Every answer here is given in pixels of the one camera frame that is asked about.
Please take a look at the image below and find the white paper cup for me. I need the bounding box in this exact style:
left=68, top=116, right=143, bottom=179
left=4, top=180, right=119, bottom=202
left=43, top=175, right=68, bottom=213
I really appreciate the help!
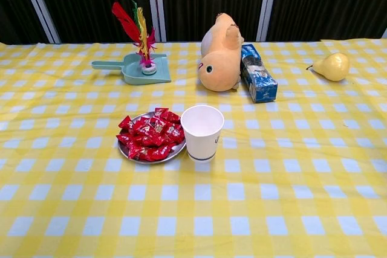
left=180, top=105, right=225, bottom=163

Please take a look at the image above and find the round steel plate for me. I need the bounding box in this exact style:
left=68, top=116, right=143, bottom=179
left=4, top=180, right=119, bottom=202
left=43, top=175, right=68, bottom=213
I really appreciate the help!
left=117, top=111, right=187, bottom=165

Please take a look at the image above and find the yellow plush toy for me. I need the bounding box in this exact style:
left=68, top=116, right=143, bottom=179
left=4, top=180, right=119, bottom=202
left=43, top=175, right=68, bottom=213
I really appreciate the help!
left=197, top=12, right=245, bottom=92

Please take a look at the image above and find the teal plastic dustpan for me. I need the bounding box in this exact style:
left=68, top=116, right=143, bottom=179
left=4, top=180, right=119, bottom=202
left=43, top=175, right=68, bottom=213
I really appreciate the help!
left=91, top=53, right=172, bottom=86

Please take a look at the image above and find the yellow pear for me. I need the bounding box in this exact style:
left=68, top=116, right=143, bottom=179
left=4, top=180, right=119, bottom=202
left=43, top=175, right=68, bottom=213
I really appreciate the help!
left=305, top=52, right=351, bottom=82

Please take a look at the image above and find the blue cookie box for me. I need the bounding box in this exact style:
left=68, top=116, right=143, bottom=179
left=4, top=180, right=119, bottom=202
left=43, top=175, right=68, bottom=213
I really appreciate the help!
left=240, top=43, right=278, bottom=104

